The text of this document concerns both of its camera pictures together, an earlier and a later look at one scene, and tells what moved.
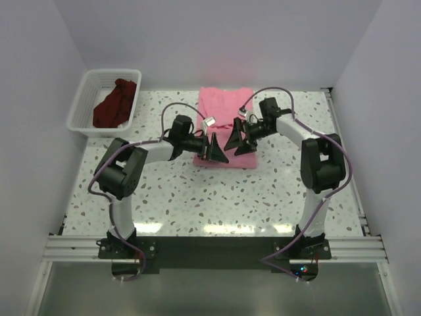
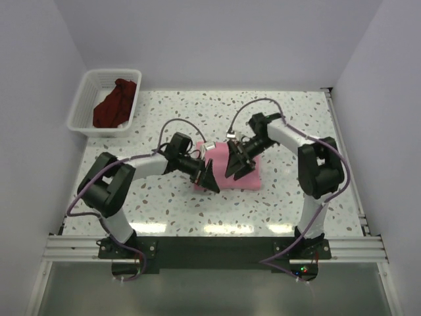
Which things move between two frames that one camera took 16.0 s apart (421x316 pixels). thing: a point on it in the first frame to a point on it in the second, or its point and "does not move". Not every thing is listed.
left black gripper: x=212 y=150 to x=207 y=180
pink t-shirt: x=218 y=108 to x=250 y=181
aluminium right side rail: x=329 y=94 does not move
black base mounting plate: x=154 y=253 does not move
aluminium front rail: x=354 y=248 does not move
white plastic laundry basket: x=105 y=103 does not move
